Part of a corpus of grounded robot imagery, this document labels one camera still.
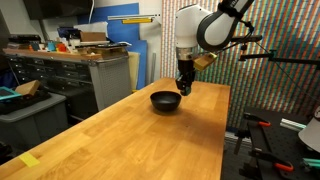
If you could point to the yellow spirit level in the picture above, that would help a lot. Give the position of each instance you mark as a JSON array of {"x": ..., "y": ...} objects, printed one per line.
[{"x": 137, "y": 21}]

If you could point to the yellow sticky note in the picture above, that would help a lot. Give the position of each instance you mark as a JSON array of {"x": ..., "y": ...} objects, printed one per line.
[{"x": 28, "y": 159}]

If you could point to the black bowl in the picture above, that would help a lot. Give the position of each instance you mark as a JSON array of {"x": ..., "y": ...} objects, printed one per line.
[{"x": 165, "y": 101}]

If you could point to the white lamp shade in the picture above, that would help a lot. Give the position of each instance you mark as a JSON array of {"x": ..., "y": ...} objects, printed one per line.
[{"x": 310, "y": 135}]

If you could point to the teal framed tray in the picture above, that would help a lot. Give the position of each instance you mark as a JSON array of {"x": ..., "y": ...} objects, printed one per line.
[{"x": 6, "y": 93}]

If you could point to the colourful patterned wall panel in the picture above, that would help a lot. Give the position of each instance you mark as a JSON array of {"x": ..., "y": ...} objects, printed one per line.
[{"x": 291, "y": 28}]

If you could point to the grey drawer cabinet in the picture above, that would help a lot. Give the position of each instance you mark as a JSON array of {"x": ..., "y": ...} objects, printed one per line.
[{"x": 90, "y": 82}]

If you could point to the black monitor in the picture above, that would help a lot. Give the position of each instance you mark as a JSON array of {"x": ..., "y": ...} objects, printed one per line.
[{"x": 46, "y": 9}]

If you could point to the tan wrist camera box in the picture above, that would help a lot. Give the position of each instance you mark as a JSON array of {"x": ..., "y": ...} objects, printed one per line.
[{"x": 202, "y": 62}]

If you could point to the grey plastic storage bin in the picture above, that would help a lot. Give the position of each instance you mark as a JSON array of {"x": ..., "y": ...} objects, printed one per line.
[{"x": 26, "y": 128}]

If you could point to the orange handled black clamp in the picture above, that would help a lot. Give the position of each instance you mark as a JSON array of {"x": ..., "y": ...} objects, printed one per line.
[
  {"x": 253, "y": 117},
  {"x": 276, "y": 161}
]

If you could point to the blue foam board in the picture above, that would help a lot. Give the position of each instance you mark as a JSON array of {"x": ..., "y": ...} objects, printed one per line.
[{"x": 119, "y": 32}]

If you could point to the brown cardboard box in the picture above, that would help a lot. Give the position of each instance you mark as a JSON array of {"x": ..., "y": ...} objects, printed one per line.
[{"x": 29, "y": 88}]

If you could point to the green block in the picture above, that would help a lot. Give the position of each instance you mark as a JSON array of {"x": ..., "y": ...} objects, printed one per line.
[{"x": 186, "y": 91}]

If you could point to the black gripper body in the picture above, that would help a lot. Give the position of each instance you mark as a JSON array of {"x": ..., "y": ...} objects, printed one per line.
[{"x": 186, "y": 74}]

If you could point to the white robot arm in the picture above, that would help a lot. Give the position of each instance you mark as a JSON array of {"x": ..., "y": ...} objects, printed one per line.
[{"x": 212, "y": 31}]

